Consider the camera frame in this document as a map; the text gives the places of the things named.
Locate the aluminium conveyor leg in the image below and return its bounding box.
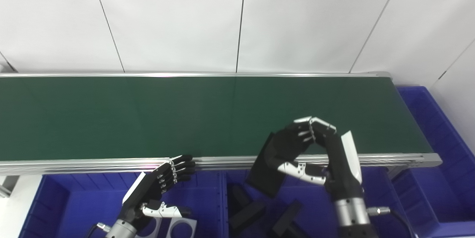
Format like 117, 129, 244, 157
0, 175, 19, 198
386, 166, 412, 181

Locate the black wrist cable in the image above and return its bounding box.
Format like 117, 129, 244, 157
367, 206, 418, 238
87, 222, 112, 238

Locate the grey square plate with hole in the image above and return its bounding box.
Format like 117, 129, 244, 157
135, 216, 164, 238
163, 218, 197, 238

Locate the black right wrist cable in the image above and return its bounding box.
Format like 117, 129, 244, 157
367, 206, 418, 238

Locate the black cylinder block part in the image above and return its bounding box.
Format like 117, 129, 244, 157
246, 123, 316, 198

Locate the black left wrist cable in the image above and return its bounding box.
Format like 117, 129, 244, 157
87, 222, 112, 238

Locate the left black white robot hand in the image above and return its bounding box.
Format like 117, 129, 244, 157
119, 154, 196, 227

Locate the green conveyor belt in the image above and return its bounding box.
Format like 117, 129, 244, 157
0, 76, 434, 162
0, 71, 443, 176

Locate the blue plastic bin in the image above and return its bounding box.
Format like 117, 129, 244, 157
222, 166, 397, 238
19, 171, 225, 238
392, 86, 475, 237

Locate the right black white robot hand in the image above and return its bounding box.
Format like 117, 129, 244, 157
276, 117, 363, 201

